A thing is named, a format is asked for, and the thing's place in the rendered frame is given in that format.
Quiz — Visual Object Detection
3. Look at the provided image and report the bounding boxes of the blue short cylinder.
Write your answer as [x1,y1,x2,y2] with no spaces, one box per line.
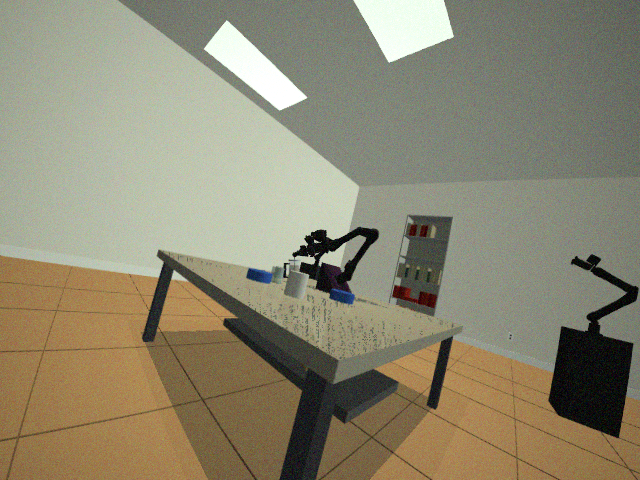
[246,268,273,284]
[329,289,355,304]

